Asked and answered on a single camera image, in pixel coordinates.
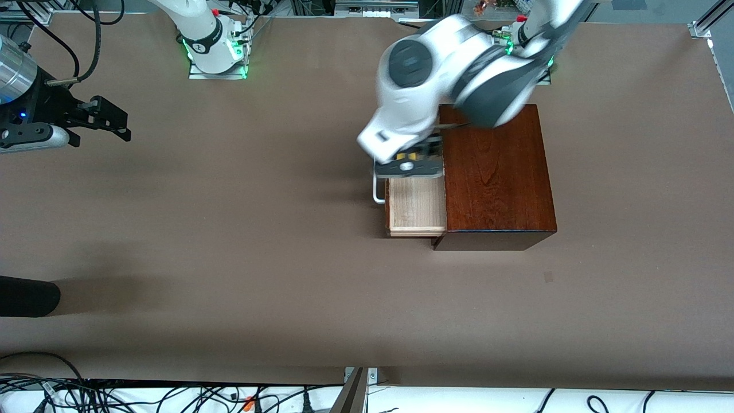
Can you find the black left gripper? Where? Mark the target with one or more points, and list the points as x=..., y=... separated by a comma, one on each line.
x=429, y=150

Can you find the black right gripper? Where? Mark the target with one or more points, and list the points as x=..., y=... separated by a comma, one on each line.
x=47, y=107

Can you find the yellow wooden block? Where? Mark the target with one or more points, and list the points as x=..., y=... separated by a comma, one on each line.
x=408, y=155

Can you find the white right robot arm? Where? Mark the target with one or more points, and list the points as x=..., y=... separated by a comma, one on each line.
x=203, y=34

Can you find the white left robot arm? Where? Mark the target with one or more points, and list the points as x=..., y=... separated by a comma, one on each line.
x=413, y=97

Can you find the dark brown wooden cabinet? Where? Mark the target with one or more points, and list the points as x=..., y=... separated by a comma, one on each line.
x=499, y=189

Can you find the white power strip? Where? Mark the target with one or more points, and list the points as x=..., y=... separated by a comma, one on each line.
x=375, y=11

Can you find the black cylindrical object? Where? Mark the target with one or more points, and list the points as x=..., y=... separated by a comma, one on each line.
x=28, y=295

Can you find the aluminium frame profile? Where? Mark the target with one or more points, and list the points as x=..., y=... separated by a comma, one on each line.
x=34, y=16
x=702, y=27

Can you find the aluminium post with bracket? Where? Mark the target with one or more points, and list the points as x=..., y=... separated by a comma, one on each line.
x=352, y=396

